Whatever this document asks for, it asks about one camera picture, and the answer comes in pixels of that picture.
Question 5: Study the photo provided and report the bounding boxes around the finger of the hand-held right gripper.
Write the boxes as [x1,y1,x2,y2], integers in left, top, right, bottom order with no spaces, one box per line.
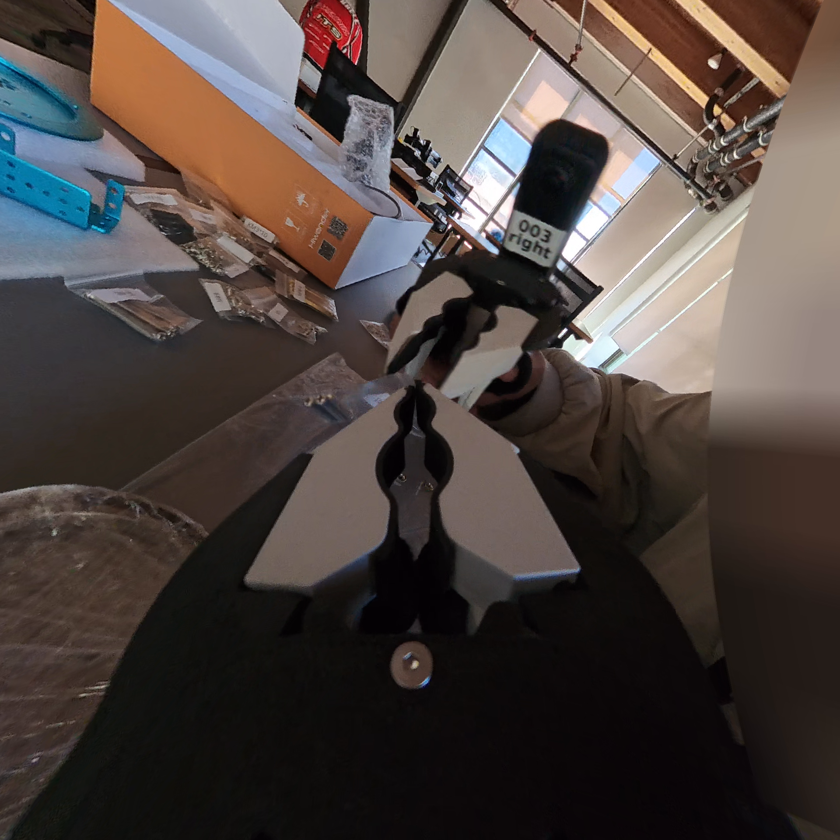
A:
[427,302,538,398]
[382,274,476,380]

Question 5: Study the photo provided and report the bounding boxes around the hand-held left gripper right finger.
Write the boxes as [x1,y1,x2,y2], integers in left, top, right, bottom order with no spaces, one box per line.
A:
[415,382,583,636]

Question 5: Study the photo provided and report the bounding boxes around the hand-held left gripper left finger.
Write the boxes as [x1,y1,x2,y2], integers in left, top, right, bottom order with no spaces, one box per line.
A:
[244,384,421,627]

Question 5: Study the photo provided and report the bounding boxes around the clear plastic bag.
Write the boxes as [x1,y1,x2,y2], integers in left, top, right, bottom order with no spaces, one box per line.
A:
[121,351,460,559]

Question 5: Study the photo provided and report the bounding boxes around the person's right forearm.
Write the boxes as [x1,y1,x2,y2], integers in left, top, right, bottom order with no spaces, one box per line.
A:
[512,348,713,559]

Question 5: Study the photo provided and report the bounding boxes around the grey desk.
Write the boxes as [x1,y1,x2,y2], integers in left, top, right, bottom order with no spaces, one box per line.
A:
[0,36,460,500]

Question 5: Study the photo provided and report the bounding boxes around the person's right hand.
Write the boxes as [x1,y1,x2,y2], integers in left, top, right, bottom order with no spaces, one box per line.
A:
[474,351,549,424]

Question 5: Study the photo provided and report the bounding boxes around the window with roller blinds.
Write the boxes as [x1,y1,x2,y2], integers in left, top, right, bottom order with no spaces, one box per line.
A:
[472,49,749,368]

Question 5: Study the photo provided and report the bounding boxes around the bubble wrap package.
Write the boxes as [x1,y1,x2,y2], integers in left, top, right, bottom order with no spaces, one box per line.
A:
[339,94,396,188]

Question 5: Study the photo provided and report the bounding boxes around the black monitor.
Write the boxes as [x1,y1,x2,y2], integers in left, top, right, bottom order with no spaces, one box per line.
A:
[315,42,401,142]

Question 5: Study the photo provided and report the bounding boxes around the grey ceiling pipes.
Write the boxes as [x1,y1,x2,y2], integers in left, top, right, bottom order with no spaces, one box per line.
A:
[682,72,788,211]

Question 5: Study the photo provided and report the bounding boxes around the plastic-wrapped round metal disc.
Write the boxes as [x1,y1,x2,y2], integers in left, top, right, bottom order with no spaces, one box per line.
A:
[0,484,211,828]

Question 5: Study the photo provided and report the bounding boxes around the group of small screw bags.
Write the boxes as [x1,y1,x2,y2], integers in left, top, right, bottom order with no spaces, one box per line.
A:
[66,185,395,349]

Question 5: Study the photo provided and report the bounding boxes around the orange and white cardboard box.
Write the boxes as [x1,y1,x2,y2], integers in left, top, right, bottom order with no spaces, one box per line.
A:
[90,0,434,290]

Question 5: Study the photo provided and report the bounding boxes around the red and white bag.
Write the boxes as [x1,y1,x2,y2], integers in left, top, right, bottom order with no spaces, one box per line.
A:
[298,0,364,67]

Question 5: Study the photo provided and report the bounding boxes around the white foam sheet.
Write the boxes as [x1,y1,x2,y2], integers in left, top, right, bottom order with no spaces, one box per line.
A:
[0,49,201,283]

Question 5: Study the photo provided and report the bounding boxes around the blue curved metal plate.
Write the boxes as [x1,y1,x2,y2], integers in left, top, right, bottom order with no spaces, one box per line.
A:
[0,56,105,142]

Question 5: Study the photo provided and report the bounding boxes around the long blue perforated bracket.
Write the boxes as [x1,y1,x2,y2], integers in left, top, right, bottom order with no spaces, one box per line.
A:
[0,125,126,234]

